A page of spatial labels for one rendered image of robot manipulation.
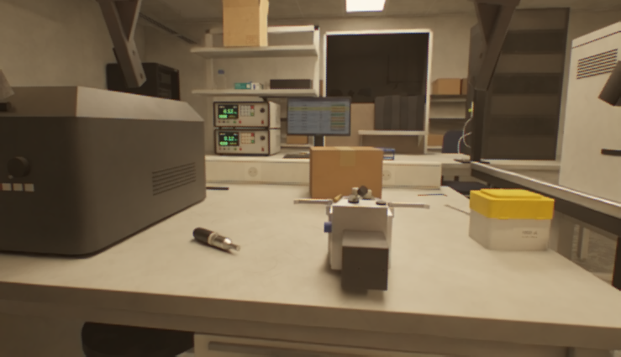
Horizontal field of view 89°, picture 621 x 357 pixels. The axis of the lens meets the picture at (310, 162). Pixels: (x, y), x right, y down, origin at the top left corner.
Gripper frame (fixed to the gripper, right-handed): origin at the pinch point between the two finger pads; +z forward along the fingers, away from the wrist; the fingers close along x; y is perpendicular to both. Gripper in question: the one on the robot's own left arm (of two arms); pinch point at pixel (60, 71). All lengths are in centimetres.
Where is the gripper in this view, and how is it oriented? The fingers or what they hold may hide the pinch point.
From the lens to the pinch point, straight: 41.7
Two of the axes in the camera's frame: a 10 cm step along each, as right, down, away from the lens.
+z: 0.5, 8.6, 5.1
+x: -9.8, 1.4, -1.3
